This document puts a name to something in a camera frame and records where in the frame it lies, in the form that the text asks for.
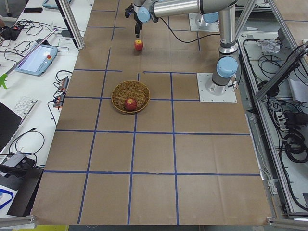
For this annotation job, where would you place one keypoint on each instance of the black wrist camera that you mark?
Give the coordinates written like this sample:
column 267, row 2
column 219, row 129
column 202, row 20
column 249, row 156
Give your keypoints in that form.
column 129, row 10

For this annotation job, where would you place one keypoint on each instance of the red yellow apple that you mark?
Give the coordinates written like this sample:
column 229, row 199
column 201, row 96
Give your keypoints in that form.
column 138, row 45

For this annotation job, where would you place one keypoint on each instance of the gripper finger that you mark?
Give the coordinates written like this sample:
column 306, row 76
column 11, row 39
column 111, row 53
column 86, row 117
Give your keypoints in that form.
column 139, row 28

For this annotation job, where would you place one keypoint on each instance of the black box on desk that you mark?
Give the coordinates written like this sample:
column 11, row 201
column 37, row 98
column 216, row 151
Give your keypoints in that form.
column 10, row 34

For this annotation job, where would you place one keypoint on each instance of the aluminium frame post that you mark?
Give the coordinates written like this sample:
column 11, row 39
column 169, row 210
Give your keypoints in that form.
column 70, row 23

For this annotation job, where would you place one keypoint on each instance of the orange black adapter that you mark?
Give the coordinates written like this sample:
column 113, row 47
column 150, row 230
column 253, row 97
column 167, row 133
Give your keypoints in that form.
column 63, row 84
column 59, row 101

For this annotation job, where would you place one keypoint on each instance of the crumpled white paper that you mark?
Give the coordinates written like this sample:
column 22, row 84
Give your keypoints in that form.
column 269, row 46

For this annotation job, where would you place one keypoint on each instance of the blue teach pendant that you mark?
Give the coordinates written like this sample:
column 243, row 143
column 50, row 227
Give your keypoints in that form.
column 38, row 61

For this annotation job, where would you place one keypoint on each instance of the orange black adapter upper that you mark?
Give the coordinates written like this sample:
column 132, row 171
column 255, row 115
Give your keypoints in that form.
column 63, row 84

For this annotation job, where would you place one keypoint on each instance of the green reacher grabber stick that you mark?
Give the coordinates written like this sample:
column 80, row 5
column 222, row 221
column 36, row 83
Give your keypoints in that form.
column 5, row 75

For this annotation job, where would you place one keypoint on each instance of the grey usb hub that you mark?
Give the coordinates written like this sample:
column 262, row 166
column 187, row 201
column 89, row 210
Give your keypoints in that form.
column 14, row 160

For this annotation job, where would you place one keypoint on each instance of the orange black adapter lower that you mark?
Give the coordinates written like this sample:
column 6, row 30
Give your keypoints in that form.
column 59, row 101

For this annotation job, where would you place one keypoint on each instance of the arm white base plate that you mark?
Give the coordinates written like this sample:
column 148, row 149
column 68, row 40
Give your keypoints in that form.
column 212, row 93
column 192, row 17

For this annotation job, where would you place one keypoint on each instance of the black laptop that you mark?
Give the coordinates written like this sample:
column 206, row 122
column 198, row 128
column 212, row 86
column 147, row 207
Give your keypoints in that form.
column 9, row 124

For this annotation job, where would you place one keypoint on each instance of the woven wicker basket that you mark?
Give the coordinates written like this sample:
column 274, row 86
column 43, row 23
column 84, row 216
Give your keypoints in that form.
column 130, row 89

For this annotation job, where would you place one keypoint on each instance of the white keyboard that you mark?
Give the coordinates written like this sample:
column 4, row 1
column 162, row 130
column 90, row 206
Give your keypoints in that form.
column 24, row 106

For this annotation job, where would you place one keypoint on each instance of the black power adapter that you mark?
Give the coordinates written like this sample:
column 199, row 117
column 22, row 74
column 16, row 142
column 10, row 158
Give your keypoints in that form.
column 66, row 34

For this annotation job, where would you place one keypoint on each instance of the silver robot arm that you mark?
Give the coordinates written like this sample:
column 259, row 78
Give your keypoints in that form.
column 227, row 64
column 207, row 22

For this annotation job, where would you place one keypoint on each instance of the black smartphone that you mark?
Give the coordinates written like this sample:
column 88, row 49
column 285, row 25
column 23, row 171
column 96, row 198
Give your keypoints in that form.
column 33, row 10

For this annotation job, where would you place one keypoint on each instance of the red apple near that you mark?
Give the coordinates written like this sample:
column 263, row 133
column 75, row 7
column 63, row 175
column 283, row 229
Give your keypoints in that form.
column 130, row 104

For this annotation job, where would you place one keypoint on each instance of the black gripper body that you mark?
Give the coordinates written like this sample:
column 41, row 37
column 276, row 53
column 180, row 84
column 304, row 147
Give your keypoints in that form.
column 138, row 23

